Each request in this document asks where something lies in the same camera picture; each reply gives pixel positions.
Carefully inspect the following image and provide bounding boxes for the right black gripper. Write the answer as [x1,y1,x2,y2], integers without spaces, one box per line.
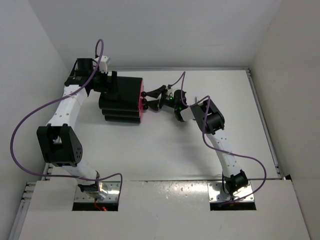
[144,85,179,111]

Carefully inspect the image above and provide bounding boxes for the black drawer cabinet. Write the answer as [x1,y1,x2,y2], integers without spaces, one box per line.
[98,76,142,124]

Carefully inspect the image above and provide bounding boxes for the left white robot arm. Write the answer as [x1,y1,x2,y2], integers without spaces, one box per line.
[36,56,110,201]

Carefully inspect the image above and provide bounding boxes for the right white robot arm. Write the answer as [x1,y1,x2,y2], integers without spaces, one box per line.
[141,85,248,201]

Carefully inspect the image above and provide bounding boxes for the pink middle drawer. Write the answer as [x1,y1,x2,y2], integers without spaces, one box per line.
[138,98,148,105]

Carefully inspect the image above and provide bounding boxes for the pink top drawer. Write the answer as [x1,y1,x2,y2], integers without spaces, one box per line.
[139,79,146,99]

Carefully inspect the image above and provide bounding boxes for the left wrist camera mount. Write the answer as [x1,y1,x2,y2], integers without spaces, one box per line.
[98,55,110,74]

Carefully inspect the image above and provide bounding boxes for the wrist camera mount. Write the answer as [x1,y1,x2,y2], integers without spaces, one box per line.
[98,55,110,74]
[180,106,196,122]

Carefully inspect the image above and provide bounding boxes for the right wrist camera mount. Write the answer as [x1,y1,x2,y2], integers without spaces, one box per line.
[180,106,196,122]

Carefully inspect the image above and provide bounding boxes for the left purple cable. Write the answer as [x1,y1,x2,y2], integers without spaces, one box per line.
[9,39,123,182]

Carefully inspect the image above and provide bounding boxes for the purple cable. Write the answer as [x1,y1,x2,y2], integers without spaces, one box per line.
[167,71,266,204]
[9,39,123,182]

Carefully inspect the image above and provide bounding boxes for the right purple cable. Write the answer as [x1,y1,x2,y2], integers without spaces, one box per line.
[167,71,266,204]

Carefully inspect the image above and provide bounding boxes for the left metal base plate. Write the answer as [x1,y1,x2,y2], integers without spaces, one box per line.
[74,181,121,204]

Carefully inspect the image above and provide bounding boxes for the metal base plate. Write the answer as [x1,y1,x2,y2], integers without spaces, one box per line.
[207,180,255,204]
[74,181,121,204]

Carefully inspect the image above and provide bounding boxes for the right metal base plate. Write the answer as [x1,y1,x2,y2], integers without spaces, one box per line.
[207,180,255,204]

